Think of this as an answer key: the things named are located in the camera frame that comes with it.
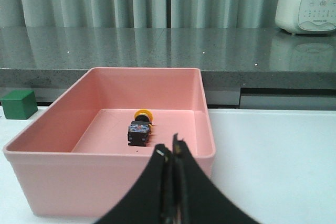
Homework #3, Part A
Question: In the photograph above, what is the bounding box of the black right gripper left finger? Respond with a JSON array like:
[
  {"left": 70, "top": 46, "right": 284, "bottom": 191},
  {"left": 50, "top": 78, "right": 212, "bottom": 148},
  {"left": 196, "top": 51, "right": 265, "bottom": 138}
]
[{"left": 98, "top": 144, "right": 172, "bottom": 223}]

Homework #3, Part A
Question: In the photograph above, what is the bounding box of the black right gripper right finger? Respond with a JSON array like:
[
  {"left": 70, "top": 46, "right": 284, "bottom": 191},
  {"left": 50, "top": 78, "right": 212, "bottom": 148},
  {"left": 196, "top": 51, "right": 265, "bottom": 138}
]
[{"left": 173, "top": 134, "right": 257, "bottom": 223}]

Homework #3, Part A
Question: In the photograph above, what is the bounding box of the yellow mushroom push button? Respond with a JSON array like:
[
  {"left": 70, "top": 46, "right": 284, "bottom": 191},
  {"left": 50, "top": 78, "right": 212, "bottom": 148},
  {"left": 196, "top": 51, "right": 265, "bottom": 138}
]
[{"left": 127, "top": 109, "right": 153, "bottom": 147}]

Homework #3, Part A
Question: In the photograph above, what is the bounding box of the pink plastic bin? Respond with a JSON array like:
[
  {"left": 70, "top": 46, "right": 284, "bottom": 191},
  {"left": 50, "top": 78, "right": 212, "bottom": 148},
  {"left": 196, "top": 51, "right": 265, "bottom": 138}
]
[{"left": 3, "top": 68, "right": 216, "bottom": 217}]

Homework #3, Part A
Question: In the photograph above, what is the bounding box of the green cube block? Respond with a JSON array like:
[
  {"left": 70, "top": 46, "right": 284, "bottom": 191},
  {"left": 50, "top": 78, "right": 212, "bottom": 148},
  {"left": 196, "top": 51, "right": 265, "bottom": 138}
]
[{"left": 1, "top": 90, "right": 38, "bottom": 120}]

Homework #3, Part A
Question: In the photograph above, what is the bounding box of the white kitchen appliance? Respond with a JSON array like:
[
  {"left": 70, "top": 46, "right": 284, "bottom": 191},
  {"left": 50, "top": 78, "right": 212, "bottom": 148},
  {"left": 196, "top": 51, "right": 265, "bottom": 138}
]
[{"left": 275, "top": 0, "right": 335, "bottom": 34}]

